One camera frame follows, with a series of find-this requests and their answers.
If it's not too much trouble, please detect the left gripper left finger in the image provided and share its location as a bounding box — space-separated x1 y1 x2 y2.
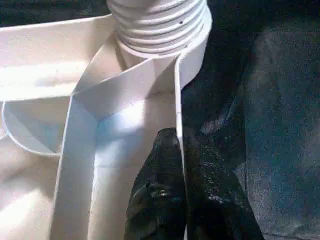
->
126 127 187 240

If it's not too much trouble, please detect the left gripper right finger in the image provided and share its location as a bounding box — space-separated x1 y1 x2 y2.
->
184 131 266 240

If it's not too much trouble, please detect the white plastic table leg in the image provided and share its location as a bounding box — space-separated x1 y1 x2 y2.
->
108 0 210 55

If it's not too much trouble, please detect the white plastic table top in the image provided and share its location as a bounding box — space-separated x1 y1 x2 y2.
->
0 12 213 240

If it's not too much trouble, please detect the black mat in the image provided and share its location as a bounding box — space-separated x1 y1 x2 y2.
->
0 0 320 240

